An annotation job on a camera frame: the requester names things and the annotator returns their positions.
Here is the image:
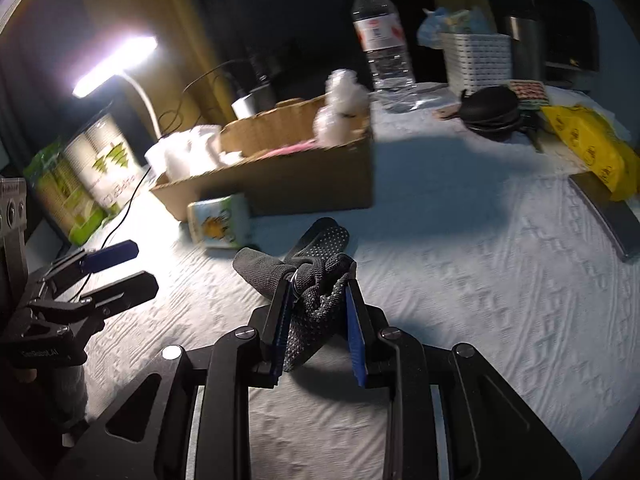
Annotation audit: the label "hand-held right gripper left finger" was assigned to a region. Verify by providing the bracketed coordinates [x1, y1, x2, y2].
[60, 272, 301, 480]

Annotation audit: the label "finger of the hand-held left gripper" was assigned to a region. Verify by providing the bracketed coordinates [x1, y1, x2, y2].
[30, 271, 160, 321]
[42, 240, 140, 288]

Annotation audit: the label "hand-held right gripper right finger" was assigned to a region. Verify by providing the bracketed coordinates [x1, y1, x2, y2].
[342, 280, 583, 480]

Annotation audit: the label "dark grey dotted sock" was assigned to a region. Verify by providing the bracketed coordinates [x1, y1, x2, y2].
[232, 217, 358, 373]

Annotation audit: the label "brown cardboard box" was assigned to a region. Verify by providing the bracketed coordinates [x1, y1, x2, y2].
[150, 95, 376, 222]

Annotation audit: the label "pink plush toy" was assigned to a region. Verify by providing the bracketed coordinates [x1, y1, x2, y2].
[265, 141, 321, 156]

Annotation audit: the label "person's left forearm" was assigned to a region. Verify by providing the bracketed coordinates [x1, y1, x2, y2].
[47, 362, 91, 441]

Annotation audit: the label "green paper cup pack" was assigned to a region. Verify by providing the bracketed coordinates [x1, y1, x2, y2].
[24, 112, 143, 247]

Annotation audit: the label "cartoon print tissue pack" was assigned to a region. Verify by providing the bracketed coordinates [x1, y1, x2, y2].
[187, 192, 252, 251]

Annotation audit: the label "white textured tablecloth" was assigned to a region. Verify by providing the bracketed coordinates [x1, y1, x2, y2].
[65, 80, 640, 480]

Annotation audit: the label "white desk lamp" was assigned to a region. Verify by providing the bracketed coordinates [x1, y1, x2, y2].
[72, 35, 222, 182]

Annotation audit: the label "white charger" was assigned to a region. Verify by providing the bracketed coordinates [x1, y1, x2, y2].
[231, 94, 258, 120]

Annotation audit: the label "black round case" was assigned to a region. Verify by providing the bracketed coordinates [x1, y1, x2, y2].
[459, 85, 522, 136]

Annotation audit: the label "dark window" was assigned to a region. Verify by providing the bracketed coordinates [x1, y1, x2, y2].
[187, 0, 426, 106]

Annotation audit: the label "white perforated basket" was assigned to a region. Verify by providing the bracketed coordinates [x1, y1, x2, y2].
[440, 32, 512, 97]

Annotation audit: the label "patterned small box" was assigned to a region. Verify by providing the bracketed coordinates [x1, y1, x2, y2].
[509, 80, 548, 110]

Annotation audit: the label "clear water bottle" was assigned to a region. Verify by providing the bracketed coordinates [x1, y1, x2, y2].
[348, 0, 417, 92]

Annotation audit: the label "yellow plastic bag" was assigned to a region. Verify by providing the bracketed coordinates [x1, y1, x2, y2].
[540, 104, 640, 202]

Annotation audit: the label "crumpled plastic wrappers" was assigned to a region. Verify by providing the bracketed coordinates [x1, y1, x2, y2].
[416, 6, 496, 51]

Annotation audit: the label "steel cup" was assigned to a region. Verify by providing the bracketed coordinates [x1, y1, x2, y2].
[500, 14, 546, 83]

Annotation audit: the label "white computer desk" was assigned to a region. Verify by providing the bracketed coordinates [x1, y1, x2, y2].
[545, 62, 599, 92]

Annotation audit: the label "black monitor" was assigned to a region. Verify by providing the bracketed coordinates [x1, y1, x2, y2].
[492, 0, 533, 21]
[530, 0, 601, 73]

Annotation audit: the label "black lamp cable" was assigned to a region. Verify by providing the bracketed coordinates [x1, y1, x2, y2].
[75, 165, 153, 306]

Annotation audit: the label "black charger cable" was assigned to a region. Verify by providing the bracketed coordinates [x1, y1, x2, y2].
[160, 57, 261, 141]

